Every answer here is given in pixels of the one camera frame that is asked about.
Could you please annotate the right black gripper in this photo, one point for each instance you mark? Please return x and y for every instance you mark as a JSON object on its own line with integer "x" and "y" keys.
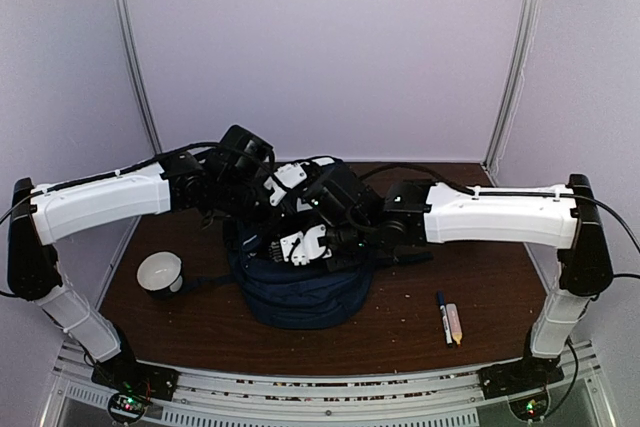
{"x": 343, "y": 264}

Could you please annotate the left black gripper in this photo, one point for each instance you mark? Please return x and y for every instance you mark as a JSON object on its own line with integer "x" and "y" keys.
{"x": 278, "y": 214}

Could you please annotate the navy blue student backpack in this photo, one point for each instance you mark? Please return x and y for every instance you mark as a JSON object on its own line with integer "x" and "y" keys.
{"x": 308, "y": 298}

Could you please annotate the blue capped white marker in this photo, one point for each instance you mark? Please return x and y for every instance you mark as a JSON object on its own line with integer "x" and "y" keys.
{"x": 444, "y": 319}

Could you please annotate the pink and yellow highlighter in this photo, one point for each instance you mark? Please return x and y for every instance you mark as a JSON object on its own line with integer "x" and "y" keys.
{"x": 454, "y": 323}

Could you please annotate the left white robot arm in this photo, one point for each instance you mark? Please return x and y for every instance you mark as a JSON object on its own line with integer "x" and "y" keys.
{"x": 42, "y": 215}

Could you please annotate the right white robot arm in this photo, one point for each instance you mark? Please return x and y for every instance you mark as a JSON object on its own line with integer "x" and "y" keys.
{"x": 563, "y": 216}

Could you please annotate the white cup with black base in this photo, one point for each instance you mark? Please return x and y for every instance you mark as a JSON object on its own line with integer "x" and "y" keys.
{"x": 160, "y": 275}

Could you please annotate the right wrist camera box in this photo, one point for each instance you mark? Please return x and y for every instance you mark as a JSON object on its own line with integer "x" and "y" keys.
{"x": 338, "y": 191}

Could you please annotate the front aluminium rail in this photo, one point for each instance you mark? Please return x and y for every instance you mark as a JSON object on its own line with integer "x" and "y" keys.
{"x": 444, "y": 397}

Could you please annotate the left aluminium frame post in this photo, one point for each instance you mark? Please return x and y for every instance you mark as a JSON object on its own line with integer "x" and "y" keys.
{"x": 136, "y": 76}

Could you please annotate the aluminium frame post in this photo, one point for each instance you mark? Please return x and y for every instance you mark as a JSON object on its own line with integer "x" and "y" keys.
{"x": 136, "y": 76}
{"x": 513, "y": 85}

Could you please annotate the right aluminium frame post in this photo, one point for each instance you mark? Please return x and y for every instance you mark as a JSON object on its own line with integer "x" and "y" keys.
{"x": 513, "y": 85}

